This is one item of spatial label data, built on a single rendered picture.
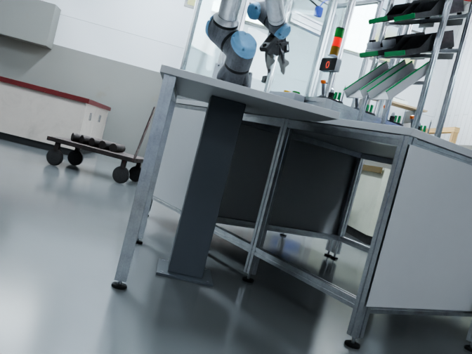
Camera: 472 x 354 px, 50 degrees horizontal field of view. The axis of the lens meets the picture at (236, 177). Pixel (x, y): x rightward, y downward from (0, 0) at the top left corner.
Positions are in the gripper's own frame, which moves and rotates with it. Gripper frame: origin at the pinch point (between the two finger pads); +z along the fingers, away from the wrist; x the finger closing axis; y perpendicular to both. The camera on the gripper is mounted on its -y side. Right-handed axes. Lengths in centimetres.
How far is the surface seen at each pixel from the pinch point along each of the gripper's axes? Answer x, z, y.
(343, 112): -28.9, 20.4, 15.7
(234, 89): -27, -7, -57
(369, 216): 81, 204, 240
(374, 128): -63, 14, -16
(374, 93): -46.4, 8.1, 12.6
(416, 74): -62, 0, 21
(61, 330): -37, 43, -145
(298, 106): -44, 2, -40
